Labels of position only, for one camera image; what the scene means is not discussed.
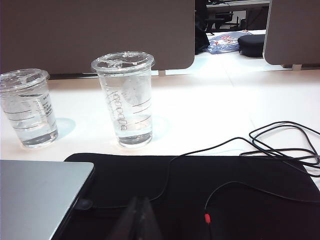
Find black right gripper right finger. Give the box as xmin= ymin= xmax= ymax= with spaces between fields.
xmin=138 ymin=196 xmax=164 ymax=240

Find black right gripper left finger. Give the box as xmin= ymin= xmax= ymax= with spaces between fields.
xmin=116 ymin=196 xmax=140 ymax=240

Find clear plastic cup white sticker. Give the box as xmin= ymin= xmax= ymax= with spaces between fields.
xmin=0 ymin=68 xmax=59 ymax=149

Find silver laptop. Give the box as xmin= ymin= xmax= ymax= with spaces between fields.
xmin=0 ymin=159 xmax=95 ymax=240

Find clear plastic cup printed checkboxes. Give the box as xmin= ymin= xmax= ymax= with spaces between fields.
xmin=90 ymin=51 xmax=155 ymax=149

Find black fabric mat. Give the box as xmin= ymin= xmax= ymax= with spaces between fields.
xmin=56 ymin=152 xmax=320 ymax=240

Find blue printed plastic bag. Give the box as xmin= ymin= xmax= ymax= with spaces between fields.
xmin=207 ymin=30 xmax=254 ymax=55

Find left grey partition panel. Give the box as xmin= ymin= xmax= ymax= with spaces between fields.
xmin=0 ymin=0 xmax=196 ymax=76

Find grey partition panel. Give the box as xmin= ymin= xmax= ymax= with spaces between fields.
xmin=263 ymin=0 xmax=320 ymax=67
xmin=0 ymin=0 xmax=196 ymax=76

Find black hanging garment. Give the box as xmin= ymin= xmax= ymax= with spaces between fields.
xmin=194 ymin=0 xmax=211 ymax=56

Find black round cushion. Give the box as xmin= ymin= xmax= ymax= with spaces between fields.
xmin=237 ymin=34 xmax=266 ymax=59

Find black office chair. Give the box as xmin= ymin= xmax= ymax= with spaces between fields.
xmin=205 ymin=10 xmax=234 ymax=36

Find white background desk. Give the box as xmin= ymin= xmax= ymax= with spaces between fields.
xmin=206 ymin=0 xmax=272 ymax=13

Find right grey partition panel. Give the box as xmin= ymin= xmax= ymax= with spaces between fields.
xmin=263 ymin=0 xmax=320 ymax=67

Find thin black cable with plug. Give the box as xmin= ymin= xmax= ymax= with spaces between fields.
xmin=76 ymin=121 xmax=320 ymax=211

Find black cable with red connector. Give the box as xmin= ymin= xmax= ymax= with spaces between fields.
xmin=204 ymin=181 xmax=320 ymax=240

